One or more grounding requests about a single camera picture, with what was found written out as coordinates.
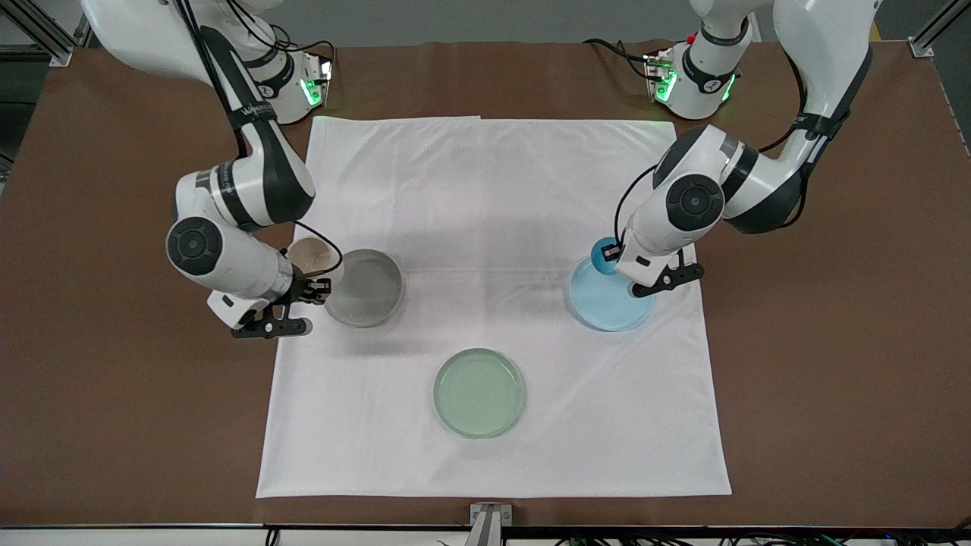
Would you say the black right base cable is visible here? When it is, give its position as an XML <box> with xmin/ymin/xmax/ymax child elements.
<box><xmin>226</xmin><ymin>0</ymin><xmax>337</xmax><ymax>77</ymax></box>

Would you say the black table edge rail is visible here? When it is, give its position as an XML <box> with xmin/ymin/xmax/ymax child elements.
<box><xmin>0</xmin><ymin>522</ymin><xmax>971</xmax><ymax>541</ymax></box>

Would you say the aluminium table bracket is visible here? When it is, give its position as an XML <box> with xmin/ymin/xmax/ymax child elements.
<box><xmin>464</xmin><ymin>503</ymin><xmax>514</xmax><ymax>546</ymax></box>

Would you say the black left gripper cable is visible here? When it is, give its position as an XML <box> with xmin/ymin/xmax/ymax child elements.
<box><xmin>613</xmin><ymin>164</ymin><xmax>659</xmax><ymax>245</ymax></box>

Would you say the aluminium frame post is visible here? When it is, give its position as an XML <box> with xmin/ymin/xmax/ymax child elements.
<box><xmin>908</xmin><ymin>0</ymin><xmax>971</xmax><ymax>58</ymax></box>
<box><xmin>0</xmin><ymin>0</ymin><xmax>74</xmax><ymax>67</ymax></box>

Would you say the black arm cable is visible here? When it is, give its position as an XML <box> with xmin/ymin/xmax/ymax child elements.
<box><xmin>176</xmin><ymin>0</ymin><xmax>262</xmax><ymax>160</ymax></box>
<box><xmin>759</xmin><ymin>53</ymin><xmax>873</xmax><ymax>228</ymax></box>

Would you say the black base cable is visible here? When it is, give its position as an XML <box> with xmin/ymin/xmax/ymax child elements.
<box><xmin>583</xmin><ymin>36</ymin><xmax>655</xmax><ymax>81</ymax></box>
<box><xmin>226</xmin><ymin>0</ymin><xmax>337</xmax><ymax>77</ymax></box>

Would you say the white cloth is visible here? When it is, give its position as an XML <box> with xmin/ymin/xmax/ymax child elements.
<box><xmin>256</xmin><ymin>115</ymin><xmax>733</xmax><ymax>500</ymax></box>

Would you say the black left base cable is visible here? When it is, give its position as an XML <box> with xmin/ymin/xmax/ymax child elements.
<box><xmin>583</xmin><ymin>36</ymin><xmax>655</xmax><ymax>81</ymax></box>

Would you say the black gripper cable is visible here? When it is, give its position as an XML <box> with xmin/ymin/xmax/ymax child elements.
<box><xmin>613</xmin><ymin>164</ymin><xmax>659</xmax><ymax>245</ymax></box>
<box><xmin>294</xmin><ymin>220</ymin><xmax>344</xmax><ymax>275</ymax></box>

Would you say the gray plate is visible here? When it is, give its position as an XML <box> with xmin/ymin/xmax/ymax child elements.
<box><xmin>324</xmin><ymin>249</ymin><xmax>405</xmax><ymax>328</ymax></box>

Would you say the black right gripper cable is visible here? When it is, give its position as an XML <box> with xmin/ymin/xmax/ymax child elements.
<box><xmin>294</xmin><ymin>220</ymin><xmax>344</xmax><ymax>275</ymax></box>

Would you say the brown table cover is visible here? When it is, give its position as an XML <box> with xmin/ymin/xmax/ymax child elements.
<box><xmin>0</xmin><ymin>39</ymin><xmax>971</xmax><ymax>529</ymax></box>

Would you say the white mug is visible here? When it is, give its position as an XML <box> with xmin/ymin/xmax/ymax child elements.
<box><xmin>285</xmin><ymin>237</ymin><xmax>346</xmax><ymax>285</ymax></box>

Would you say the blue cup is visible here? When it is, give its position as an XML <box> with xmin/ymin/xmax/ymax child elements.
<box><xmin>590</xmin><ymin>237</ymin><xmax>630</xmax><ymax>278</ymax></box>

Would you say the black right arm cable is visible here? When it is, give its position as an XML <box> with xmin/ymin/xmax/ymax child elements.
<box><xmin>176</xmin><ymin>0</ymin><xmax>262</xmax><ymax>160</ymax></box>

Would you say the green plate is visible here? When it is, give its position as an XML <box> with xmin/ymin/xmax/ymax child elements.
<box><xmin>433</xmin><ymin>348</ymin><xmax>526</xmax><ymax>440</ymax></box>

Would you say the blue plate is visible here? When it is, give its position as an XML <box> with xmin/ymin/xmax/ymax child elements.
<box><xmin>570</xmin><ymin>254</ymin><xmax>655</xmax><ymax>332</ymax></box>

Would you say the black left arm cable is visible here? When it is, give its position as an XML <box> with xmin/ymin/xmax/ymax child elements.
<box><xmin>759</xmin><ymin>53</ymin><xmax>873</xmax><ymax>228</ymax></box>

